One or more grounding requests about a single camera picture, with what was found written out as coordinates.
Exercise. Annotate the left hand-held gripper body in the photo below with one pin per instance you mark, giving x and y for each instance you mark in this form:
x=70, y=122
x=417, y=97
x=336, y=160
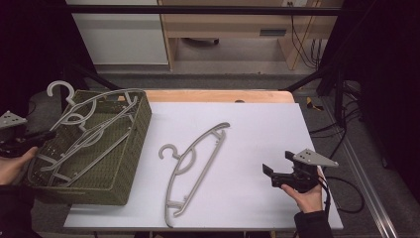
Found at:
x=11, y=120

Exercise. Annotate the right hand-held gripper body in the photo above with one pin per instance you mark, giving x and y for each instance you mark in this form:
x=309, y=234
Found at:
x=312, y=158

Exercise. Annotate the grey plastic clothes hanger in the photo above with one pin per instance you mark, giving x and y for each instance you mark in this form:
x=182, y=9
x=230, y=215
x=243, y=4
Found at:
x=61, y=83
x=99, y=154
x=205, y=165
x=74, y=115

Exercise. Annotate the green woven basket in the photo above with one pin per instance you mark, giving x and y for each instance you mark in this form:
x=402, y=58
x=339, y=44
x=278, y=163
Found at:
x=112, y=172

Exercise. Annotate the person's left hand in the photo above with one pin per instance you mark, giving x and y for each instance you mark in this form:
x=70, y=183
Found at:
x=13, y=168

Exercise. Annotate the person's right hand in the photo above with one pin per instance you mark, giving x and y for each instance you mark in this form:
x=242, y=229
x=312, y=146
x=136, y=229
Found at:
x=307, y=200

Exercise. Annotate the white table mat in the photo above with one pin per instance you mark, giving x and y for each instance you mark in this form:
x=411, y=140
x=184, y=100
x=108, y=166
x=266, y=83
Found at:
x=264, y=132

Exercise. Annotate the yellow and black clamp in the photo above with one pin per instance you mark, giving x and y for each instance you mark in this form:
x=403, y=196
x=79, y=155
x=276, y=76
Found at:
x=312, y=104

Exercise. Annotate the black curtain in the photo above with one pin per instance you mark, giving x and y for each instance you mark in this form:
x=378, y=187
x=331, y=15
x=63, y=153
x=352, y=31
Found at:
x=26, y=49
x=389, y=66

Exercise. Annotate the white cabinet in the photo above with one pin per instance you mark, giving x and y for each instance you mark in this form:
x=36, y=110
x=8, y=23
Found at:
x=122, y=39

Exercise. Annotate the wooden desk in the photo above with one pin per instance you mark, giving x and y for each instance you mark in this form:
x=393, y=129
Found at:
x=224, y=24

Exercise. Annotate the black horizontal metal bar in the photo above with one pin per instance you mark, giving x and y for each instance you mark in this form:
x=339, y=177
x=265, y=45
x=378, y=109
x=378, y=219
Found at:
x=198, y=10

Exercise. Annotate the black metal frame strut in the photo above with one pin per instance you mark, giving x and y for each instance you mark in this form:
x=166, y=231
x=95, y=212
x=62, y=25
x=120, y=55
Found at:
x=338, y=99
x=65, y=76

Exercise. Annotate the aluminium rail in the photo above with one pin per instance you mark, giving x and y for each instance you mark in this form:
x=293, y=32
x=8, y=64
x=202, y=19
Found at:
x=383, y=221

